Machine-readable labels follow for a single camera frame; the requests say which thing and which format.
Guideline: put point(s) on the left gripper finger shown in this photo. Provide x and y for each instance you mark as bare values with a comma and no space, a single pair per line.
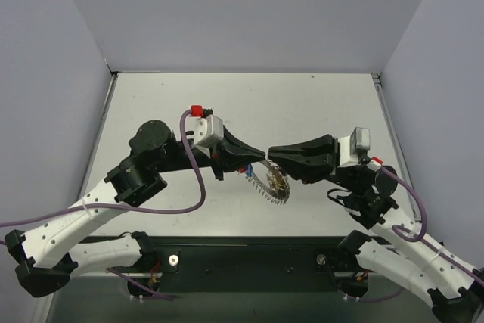
235,147
233,161

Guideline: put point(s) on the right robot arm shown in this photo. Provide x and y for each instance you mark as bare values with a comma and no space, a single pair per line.
396,246

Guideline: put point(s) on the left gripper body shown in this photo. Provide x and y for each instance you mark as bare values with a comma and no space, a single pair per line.
220,158

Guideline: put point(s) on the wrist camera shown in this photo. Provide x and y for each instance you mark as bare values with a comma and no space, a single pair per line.
208,129
353,150

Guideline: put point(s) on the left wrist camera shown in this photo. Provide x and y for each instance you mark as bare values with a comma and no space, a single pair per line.
208,129

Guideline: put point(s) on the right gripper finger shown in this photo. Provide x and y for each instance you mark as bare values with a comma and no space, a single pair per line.
305,169
311,148

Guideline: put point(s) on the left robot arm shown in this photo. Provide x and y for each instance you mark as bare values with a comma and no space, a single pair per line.
49,256

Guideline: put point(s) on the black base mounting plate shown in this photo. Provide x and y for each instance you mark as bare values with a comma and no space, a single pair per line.
245,265

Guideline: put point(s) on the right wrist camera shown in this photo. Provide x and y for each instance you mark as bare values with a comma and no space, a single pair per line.
353,150

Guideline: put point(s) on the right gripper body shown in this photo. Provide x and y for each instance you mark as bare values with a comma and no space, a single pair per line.
335,158

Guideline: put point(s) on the metal keyring disc with rings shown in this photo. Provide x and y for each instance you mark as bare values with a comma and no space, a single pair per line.
260,182

